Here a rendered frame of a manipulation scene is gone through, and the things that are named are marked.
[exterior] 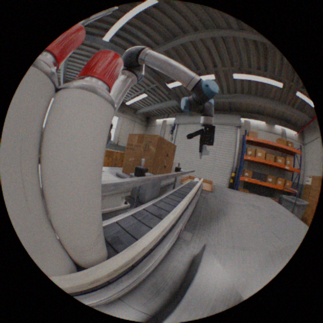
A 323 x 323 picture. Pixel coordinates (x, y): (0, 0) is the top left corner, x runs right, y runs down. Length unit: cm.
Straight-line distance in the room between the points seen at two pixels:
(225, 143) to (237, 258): 423
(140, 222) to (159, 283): 12
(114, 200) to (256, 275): 35
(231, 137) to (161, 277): 439
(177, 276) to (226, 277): 8
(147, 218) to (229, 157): 412
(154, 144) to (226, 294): 55
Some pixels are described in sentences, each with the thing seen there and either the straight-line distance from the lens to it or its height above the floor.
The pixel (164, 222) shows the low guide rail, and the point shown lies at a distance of 15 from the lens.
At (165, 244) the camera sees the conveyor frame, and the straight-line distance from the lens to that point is 17.
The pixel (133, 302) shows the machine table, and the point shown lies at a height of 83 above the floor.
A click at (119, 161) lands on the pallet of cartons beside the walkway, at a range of 351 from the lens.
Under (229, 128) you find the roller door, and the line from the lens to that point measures 454.
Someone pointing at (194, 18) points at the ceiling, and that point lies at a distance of 271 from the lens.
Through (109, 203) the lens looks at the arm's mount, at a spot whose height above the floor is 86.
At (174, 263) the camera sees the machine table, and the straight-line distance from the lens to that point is 21.
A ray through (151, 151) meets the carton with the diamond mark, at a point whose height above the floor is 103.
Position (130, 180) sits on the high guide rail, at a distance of 16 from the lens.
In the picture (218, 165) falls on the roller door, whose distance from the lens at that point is 419.
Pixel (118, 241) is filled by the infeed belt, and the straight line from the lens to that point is 16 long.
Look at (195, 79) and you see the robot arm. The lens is 42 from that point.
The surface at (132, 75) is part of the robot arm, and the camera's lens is 56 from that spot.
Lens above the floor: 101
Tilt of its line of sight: 3 degrees down
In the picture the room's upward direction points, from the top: 11 degrees clockwise
